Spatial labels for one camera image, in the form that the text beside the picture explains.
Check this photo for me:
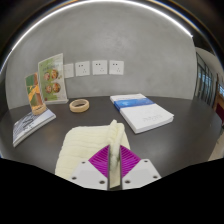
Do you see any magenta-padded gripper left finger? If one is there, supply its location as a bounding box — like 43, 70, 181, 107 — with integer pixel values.
69, 144, 111, 191

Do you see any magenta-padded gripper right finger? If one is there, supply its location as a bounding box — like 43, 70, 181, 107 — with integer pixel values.
109, 144, 162, 191

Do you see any cream fluffy towel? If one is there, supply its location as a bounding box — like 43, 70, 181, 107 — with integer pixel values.
54, 119, 132, 181

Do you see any white book with blue band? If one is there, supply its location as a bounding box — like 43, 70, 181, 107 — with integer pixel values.
109, 93, 175, 135

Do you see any beige masking tape roll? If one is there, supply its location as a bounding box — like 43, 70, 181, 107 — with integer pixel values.
69, 98, 90, 113

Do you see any grey cover magazine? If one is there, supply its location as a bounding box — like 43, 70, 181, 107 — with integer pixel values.
12, 108, 57, 148

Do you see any small sign on wooden base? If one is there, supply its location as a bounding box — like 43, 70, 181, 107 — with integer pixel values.
24, 72, 48, 116

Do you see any acrylic stand with food menu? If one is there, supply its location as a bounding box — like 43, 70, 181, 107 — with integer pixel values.
37, 52, 69, 105

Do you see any dark framed glass partition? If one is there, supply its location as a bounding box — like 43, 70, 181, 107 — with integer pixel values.
194, 51, 224, 111

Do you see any curved ceiling light strip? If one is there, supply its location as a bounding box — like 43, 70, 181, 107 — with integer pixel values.
0, 0, 195, 74

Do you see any white wall socket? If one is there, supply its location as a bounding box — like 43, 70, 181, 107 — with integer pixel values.
63, 63, 75, 79
108, 59, 125, 76
74, 60, 91, 77
91, 59, 109, 76

